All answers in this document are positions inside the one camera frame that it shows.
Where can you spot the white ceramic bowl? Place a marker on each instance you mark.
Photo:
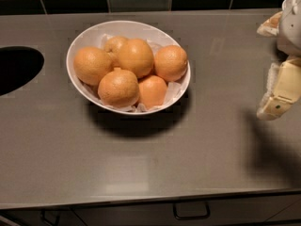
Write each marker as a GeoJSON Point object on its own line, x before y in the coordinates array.
{"type": "Point", "coordinates": [128, 29]}

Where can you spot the back small orange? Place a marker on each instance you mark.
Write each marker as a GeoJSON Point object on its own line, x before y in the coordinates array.
{"type": "Point", "coordinates": [112, 47]}

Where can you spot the black drawer handle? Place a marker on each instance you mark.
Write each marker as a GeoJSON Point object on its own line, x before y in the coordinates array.
{"type": "Point", "coordinates": [191, 210]}

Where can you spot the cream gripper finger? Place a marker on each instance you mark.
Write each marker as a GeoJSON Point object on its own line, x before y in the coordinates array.
{"type": "Point", "coordinates": [270, 27]}
{"type": "Point", "coordinates": [283, 89]}

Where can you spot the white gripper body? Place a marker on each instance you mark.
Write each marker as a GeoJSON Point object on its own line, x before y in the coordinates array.
{"type": "Point", "coordinates": [291, 32]}

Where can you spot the dark sink basin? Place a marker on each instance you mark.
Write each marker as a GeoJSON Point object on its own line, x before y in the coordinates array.
{"type": "Point", "coordinates": [18, 66]}

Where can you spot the white paper bowl liner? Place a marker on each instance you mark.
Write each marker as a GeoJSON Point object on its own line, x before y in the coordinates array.
{"type": "Point", "coordinates": [156, 41]}

